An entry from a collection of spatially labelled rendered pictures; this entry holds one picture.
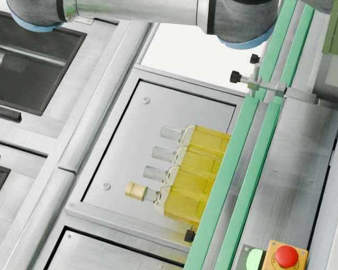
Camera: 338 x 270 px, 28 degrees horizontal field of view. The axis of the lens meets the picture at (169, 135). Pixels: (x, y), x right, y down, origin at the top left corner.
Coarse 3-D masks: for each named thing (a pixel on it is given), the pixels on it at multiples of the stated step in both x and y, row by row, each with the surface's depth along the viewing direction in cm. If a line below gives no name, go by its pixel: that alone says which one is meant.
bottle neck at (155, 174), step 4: (144, 168) 153; (148, 168) 153; (152, 168) 153; (156, 168) 154; (144, 172) 153; (148, 172) 153; (152, 172) 153; (156, 172) 153; (160, 172) 153; (164, 172) 153; (144, 176) 154; (148, 176) 153; (152, 176) 153; (156, 176) 153; (160, 176) 152; (156, 180) 153; (160, 180) 153
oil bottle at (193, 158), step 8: (176, 152) 155; (184, 152) 154; (192, 152) 154; (200, 152) 154; (208, 152) 154; (176, 160) 153; (184, 160) 153; (192, 160) 153; (200, 160) 153; (208, 160) 153; (216, 160) 153; (192, 168) 152; (200, 168) 152; (208, 168) 152; (216, 168) 152
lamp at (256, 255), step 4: (252, 252) 121; (256, 252) 120; (260, 252) 120; (264, 252) 121; (248, 256) 121; (252, 256) 120; (256, 256) 120; (260, 256) 120; (264, 256) 120; (248, 260) 120; (252, 260) 120; (256, 260) 119; (260, 260) 119; (248, 264) 120; (252, 264) 120; (256, 264) 119; (260, 264) 119; (248, 268) 120; (252, 268) 120; (256, 268) 120; (260, 268) 119
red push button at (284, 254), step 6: (282, 246) 116; (288, 246) 116; (276, 252) 116; (282, 252) 116; (288, 252) 116; (294, 252) 116; (276, 258) 115; (282, 258) 115; (288, 258) 115; (294, 258) 115; (282, 264) 115; (288, 264) 114; (294, 264) 115
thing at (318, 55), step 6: (324, 24) 135; (324, 30) 135; (324, 36) 135; (318, 48) 139; (318, 54) 140; (318, 60) 141; (318, 66) 144; (312, 72) 145; (312, 78) 146; (312, 84) 149
